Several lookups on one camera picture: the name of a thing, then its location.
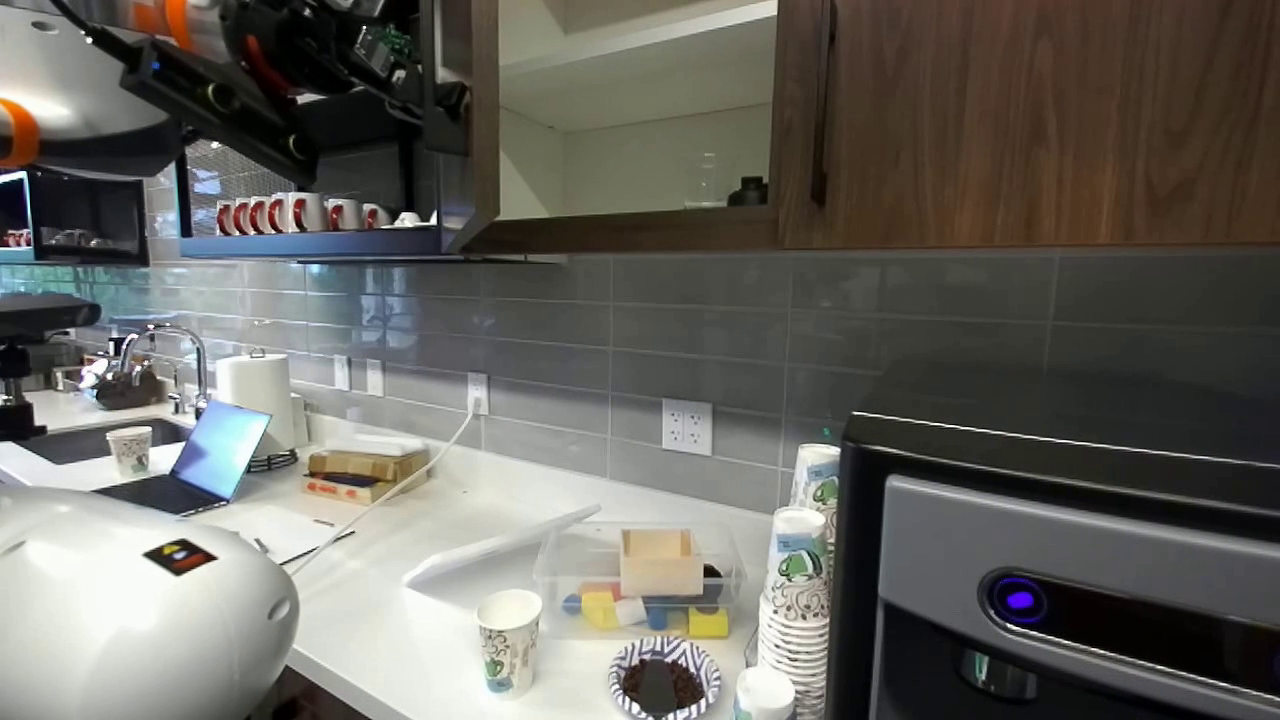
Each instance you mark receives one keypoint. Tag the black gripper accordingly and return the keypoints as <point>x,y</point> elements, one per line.
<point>301,60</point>

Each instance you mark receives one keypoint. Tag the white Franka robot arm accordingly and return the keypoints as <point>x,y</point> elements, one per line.
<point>135,612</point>

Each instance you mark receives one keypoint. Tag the wooden cupboard body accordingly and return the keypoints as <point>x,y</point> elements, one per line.
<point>626,232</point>

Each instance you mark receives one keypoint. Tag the small black cupboard item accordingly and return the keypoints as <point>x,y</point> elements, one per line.
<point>749,193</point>

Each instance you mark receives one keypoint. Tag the open laptop blue screen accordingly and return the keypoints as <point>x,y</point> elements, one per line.
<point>223,452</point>

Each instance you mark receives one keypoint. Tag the green plant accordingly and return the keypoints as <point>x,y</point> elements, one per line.
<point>400,40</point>

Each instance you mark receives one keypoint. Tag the white dish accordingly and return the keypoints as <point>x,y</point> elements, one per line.
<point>414,222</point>

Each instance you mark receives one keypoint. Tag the red white mug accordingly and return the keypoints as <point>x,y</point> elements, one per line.
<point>292,213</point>
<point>243,218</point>
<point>223,218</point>
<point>261,213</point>
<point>341,213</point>
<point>374,218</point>

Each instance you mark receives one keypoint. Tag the white paper towel roll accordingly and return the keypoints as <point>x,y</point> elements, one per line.
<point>256,392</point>

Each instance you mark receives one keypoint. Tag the chrome faucet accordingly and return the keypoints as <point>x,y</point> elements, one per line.
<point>185,353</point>

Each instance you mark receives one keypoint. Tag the brown flat box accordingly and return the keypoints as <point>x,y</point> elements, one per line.
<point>368,464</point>

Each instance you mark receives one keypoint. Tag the red white book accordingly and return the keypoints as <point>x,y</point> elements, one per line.
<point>341,490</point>

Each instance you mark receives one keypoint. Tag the dark sink caddy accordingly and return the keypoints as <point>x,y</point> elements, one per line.
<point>129,389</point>

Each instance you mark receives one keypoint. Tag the black espresso machine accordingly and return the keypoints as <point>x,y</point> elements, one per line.
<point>40,318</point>

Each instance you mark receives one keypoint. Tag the white paper sheet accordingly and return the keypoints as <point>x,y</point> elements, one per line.
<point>301,532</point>

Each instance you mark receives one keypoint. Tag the paper cup by sink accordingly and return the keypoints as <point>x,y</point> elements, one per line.
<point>129,452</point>

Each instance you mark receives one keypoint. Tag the clear plastic container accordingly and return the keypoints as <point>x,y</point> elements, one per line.
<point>564,564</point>

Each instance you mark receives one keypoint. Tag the kitchen sink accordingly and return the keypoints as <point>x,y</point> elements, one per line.
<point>72,442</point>

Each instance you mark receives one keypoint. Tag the light wooden box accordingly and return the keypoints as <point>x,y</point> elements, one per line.
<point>658,561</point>

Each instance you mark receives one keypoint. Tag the patterned paper cup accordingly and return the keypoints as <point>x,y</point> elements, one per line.
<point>510,643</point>

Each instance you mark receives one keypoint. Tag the blue toy block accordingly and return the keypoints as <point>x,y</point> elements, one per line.
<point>666,612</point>

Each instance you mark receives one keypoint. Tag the small yellow toy block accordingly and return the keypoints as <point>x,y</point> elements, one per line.
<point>709,620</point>

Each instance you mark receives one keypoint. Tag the short paper cup stack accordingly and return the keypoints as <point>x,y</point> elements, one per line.
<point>793,602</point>

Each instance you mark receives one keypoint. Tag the paper bowl with dark contents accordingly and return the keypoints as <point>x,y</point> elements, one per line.
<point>666,680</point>

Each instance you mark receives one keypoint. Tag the black grey beverage machine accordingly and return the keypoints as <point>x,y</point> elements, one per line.
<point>1064,574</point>

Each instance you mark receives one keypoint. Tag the white wall outlet with plug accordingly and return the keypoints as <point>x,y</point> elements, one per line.
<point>479,392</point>

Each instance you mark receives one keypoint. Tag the black glass wall cabinet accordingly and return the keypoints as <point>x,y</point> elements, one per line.
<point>86,213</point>

